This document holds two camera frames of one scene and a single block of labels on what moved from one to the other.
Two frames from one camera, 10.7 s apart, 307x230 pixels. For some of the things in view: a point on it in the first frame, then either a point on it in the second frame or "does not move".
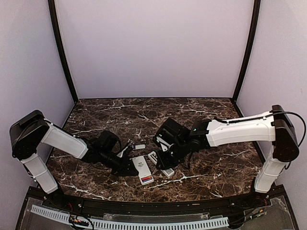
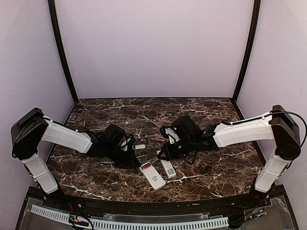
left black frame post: [59, 49] does not move
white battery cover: [140, 146] does not move
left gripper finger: [127, 170] to [128, 163]
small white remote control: [145, 175] to [154, 179]
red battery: [145, 178] to [147, 167]
